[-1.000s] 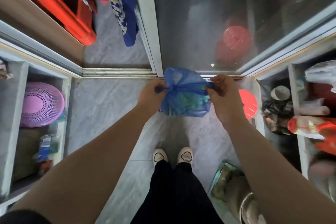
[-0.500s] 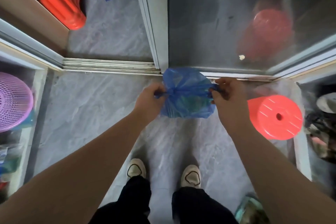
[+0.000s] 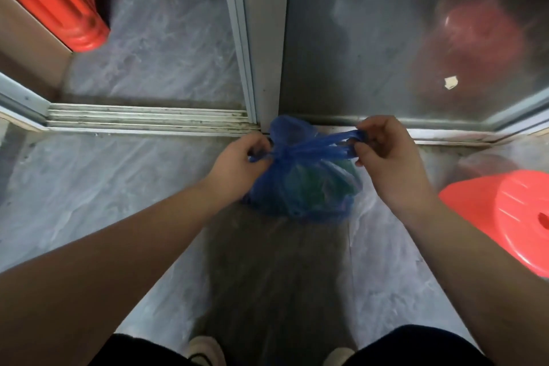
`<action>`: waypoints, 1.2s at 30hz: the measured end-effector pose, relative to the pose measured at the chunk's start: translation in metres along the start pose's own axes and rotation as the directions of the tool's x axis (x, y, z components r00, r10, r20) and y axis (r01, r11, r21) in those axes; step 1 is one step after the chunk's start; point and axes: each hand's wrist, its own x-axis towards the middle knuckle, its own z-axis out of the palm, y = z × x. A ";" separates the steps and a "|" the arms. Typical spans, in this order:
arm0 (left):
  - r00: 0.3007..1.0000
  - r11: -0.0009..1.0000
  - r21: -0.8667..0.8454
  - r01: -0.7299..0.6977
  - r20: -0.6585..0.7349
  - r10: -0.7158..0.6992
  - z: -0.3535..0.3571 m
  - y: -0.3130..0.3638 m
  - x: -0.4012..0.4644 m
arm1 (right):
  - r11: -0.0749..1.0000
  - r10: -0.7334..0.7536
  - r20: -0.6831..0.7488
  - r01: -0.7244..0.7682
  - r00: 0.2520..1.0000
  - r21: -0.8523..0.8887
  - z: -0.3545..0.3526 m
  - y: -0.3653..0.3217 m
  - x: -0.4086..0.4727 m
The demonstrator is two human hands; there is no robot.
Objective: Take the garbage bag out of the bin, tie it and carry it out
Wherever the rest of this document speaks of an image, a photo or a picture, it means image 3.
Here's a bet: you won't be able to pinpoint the person's left forearm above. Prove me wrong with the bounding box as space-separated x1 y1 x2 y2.
0 180 241 366

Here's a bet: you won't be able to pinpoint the blue plastic bag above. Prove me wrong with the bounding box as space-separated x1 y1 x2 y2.
242 116 369 223

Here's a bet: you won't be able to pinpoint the grey metal door frame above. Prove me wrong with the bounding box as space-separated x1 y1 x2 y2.
0 72 52 133

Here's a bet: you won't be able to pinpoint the red round-top plastic stool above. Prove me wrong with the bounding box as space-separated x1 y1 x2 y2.
438 170 549 280

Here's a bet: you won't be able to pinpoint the sliding glass door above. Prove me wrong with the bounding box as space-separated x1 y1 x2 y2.
218 0 549 147

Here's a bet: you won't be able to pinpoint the person's left beige shoe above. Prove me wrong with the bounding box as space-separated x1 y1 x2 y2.
186 335 227 366

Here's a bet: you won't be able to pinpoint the brown wooden panel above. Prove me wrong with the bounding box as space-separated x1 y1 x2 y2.
0 0 73 101

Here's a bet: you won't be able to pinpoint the person's beige shoe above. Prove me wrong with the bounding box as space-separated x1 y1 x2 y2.
186 335 227 366
322 347 357 366

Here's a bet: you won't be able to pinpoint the person's right forearm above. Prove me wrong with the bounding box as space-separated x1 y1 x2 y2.
401 194 549 366

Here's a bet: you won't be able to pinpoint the person's right beige shoe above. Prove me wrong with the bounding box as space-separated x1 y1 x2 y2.
322 347 357 366

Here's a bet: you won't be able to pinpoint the person's black shorts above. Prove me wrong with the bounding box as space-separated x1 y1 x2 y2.
88 325 495 366

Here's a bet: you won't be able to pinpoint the metal door floor track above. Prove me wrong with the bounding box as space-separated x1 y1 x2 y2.
45 103 261 138

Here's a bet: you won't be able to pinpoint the person's right hand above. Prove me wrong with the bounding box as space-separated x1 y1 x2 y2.
353 116 436 217

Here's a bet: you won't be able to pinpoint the person's left hand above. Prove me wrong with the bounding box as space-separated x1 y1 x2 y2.
205 133 275 208

